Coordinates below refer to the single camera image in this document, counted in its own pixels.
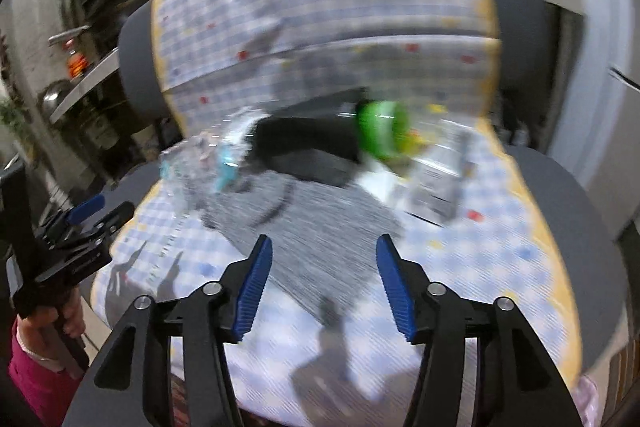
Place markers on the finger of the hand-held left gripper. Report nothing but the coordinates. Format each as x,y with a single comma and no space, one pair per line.
112,217
87,208

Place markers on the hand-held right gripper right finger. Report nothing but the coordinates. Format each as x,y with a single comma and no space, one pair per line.
395,279

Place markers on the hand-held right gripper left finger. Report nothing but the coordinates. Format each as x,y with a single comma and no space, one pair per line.
252,279

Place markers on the green plastic bottle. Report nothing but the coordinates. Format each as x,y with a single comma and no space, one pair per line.
382,129

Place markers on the person's left hand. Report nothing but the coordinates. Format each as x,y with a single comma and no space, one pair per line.
74,314

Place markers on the grey knitted cloth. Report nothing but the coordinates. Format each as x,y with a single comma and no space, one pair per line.
310,237

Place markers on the clear plastic bottle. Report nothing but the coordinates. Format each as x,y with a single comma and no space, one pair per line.
200,162

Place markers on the green plant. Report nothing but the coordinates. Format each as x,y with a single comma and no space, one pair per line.
15,117

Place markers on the metal pot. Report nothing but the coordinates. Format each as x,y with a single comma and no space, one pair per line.
54,96

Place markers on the black cloth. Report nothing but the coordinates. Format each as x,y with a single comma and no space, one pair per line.
305,149

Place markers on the checkered dotted cloth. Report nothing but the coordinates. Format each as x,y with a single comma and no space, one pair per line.
350,7

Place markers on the grey chair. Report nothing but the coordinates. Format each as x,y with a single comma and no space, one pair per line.
520,22

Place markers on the white refrigerator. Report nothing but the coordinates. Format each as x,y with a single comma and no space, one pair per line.
595,72

